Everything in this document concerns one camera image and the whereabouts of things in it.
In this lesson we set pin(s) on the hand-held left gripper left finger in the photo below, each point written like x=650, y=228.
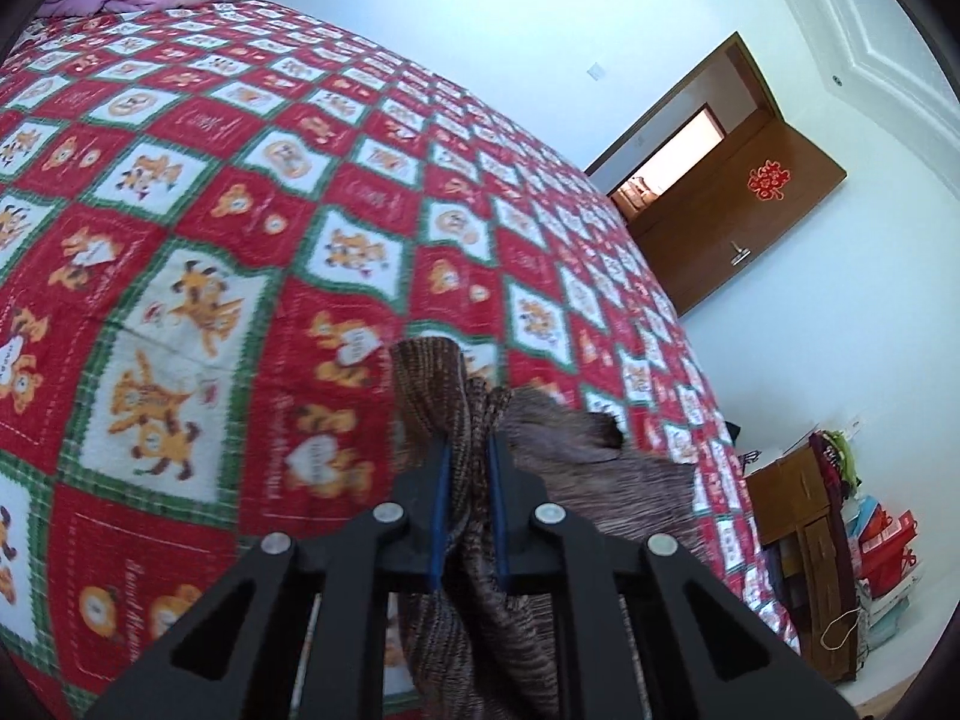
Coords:
x=441, y=525

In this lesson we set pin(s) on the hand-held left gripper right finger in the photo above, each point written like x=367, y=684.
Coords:
x=498, y=525

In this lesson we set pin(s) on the brown knit garment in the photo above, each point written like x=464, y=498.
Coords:
x=600, y=465

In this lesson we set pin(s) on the pile of clothes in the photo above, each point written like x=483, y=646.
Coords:
x=836, y=465

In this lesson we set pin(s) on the wooden cabinet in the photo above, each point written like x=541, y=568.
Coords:
x=795, y=495

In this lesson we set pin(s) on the brown wooden door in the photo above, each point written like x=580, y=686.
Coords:
x=712, y=240

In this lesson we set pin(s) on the red patchwork printed quilt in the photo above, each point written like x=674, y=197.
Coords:
x=225, y=240

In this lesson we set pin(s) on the stack of red gift bags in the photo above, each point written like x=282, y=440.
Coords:
x=889, y=547

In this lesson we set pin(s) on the red door decoration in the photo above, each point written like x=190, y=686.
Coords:
x=765, y=178

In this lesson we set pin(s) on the brown door frame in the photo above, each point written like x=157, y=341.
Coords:
x=675, y=90

